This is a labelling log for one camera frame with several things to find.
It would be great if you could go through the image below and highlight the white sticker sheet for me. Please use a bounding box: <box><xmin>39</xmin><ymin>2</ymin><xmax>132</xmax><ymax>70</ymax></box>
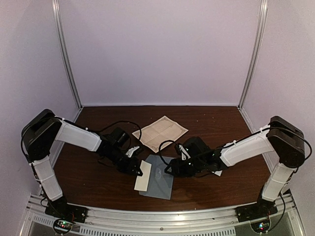
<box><xmin>213</xmin><ymin>171</ymin><xmax>222</xmax><ymax>176</ymax></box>

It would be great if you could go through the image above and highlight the beige letter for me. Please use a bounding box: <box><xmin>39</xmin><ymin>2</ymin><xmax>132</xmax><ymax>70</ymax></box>
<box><xmin>134</xmin><ymin>160</ymin><xmax>152</xmax><ymax>192</ymax></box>

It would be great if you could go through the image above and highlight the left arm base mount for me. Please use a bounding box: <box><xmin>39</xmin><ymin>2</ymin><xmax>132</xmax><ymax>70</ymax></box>
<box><xmin>45</xmin><ymin>196</ymin><xmax>88</xmax><ymax>235</ymax></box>

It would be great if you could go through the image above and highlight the grey-blue envelope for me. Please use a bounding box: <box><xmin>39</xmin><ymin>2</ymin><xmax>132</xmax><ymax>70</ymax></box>
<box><xmin>139</xmin><ymin>154</ymin><xmax>174</xmax><ymax>200</ymax></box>

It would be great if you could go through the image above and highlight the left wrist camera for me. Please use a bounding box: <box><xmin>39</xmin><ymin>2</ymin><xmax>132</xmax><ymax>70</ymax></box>
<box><xmin>126</xmin><ymin>146</ymin><xmax>143</xmax><ymax>158</ymax></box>

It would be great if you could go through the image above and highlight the right aluminium frame post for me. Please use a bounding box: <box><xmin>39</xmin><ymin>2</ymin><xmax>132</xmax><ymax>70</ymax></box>
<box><xmin>238</xmin><ymin>0</ymin><xmax>268</xmax><ymax>110</ymax></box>

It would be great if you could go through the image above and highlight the black braided cable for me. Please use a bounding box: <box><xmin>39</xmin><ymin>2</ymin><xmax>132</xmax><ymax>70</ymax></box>
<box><xmin>100</xmin><ymin>120</ymin><xmax>142</xmax><ymax>141</ymax></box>
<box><xmin>158</xmin><ymin>140</ymin><xmax>180</xmax><ymax>165</ymax></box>

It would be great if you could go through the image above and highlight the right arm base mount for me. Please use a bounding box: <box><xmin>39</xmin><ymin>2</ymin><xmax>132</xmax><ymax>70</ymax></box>
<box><xmin>235</xmin><ymin>197</ymin><xmax>278</xmax><ymax>234</ymax></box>

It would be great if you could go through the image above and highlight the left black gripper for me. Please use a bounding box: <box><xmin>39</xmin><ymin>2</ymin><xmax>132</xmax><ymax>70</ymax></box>
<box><xmin>107</xmin><ymin>147</ymin><xmax>142</xmax><ymax>177</ymax></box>

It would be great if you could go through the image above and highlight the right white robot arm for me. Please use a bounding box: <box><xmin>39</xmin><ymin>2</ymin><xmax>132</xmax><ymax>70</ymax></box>
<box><xmin>164</xmin><ymin>116</ymin><xmax>309</xmax><ymax>217</ymax></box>

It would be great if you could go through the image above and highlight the right black braided cable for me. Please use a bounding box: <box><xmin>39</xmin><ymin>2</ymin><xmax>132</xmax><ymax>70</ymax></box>
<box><xmin>158</xmin><ymin>140</ymin><xmax>180</xmax><ymax>165</ymax></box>

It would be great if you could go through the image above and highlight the aluminium frame post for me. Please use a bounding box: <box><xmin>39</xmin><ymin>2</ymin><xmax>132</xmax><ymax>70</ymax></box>
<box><xmin>52</xmin><ymin>0</ymin><xmax>83</xmax><ymax>110</ymax></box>
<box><xmin>238</xmin><ymin>0</ymin><xmax>268</xmax><ymax>110</ymax></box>

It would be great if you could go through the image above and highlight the left black braided cable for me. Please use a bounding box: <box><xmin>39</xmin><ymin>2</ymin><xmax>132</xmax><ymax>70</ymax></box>
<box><xmin>100</xmin><ymin>120</ymin><xmax>142</xmax><ymax>141</ymax></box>

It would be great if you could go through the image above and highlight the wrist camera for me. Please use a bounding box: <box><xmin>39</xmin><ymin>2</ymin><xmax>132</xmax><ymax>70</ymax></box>
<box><xmin>126</xmin><ymin>146</ymin><xmax>143</xmax><ymax>158</ymax></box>
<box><xmin>175</xmin><ymin>144</ymin><xmax>190</xmax><ymax>161</ymax></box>

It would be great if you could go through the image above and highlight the ornate bordered paper sheet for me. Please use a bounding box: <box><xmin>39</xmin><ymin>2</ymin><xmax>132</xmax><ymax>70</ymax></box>
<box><xmin>132</xmin><ymin>116</ymin><xmax>188</xmax><ymax>153</ymax></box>

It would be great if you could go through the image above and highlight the front aluminium rail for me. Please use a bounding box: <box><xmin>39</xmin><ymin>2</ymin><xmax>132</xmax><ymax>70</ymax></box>
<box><xmin>18</xmin><ymin>193</ymin><xmax>306</xmax><ymax>236</ymax></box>

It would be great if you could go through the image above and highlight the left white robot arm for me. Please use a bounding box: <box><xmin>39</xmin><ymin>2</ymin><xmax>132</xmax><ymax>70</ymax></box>
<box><xmin>21</xmin><ymin>109</ymin><xmax>143</xmax><ymax>218</ymax></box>

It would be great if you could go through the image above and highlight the left aluminium frame post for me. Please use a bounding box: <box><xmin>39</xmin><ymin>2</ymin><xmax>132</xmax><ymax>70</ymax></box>
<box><xmin>52</xmin><ymin>0</ymin><xmax>83</xmax><ymax>110</ymax></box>

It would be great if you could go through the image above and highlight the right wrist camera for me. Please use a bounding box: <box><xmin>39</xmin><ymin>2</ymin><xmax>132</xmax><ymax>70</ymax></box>
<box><xmin>175</xmin><ymin>144</ymin><xmax>190</xmax><ymax>161</ymax></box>

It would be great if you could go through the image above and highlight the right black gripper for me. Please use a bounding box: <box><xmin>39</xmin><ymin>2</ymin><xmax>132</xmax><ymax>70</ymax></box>
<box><xmin>164</xmin><ymin>157</ymin><xmax>205</xmax><ymax>177</ymax></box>

